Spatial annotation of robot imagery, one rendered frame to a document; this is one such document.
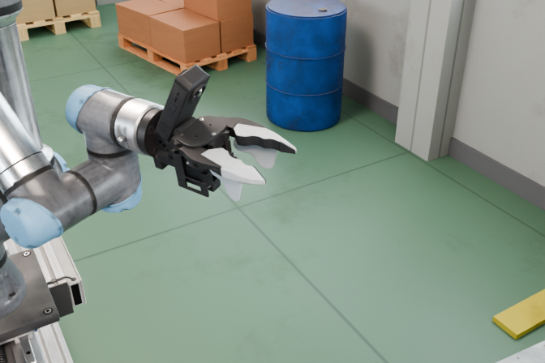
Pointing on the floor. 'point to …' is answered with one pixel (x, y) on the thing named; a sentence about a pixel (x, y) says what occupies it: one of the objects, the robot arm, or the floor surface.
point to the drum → (305, 61)
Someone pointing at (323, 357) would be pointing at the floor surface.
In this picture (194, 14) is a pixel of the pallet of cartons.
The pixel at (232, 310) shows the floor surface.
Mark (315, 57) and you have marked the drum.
